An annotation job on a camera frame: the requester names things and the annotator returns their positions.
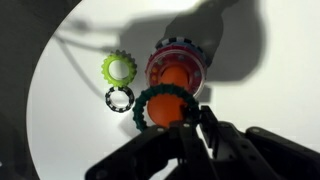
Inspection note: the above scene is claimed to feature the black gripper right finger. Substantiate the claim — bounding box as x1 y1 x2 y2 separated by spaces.
199 105 320 180

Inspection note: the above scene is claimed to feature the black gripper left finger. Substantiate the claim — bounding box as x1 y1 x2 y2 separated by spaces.
84 109 218 180

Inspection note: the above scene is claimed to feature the dark green toothed ring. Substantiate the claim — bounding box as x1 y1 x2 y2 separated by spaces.
132 83 200 133

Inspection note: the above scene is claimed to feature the orange ring toss pole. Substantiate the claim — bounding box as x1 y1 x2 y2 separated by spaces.
146 64 193 128

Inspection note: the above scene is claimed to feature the small black white ring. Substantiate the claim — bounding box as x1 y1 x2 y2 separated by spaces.
104 85 136 114

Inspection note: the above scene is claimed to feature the clear beaded ring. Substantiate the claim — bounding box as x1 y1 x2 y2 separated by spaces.
149 53 203 96

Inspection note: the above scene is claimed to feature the lime green toothed ring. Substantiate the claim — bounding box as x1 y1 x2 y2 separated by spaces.
101 49 138 88

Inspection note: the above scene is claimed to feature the red ring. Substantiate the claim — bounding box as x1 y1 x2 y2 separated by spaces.
144 44 208 99

